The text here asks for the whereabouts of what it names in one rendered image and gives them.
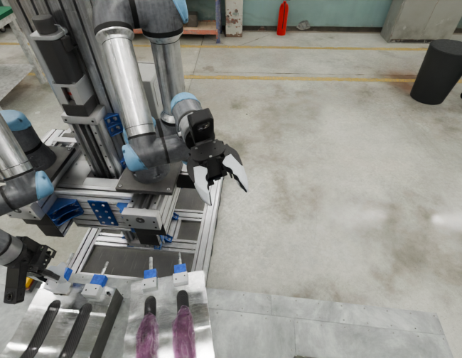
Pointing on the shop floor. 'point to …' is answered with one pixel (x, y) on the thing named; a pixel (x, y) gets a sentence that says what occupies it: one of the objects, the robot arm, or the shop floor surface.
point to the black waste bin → (441, 70)
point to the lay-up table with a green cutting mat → (7, 16)
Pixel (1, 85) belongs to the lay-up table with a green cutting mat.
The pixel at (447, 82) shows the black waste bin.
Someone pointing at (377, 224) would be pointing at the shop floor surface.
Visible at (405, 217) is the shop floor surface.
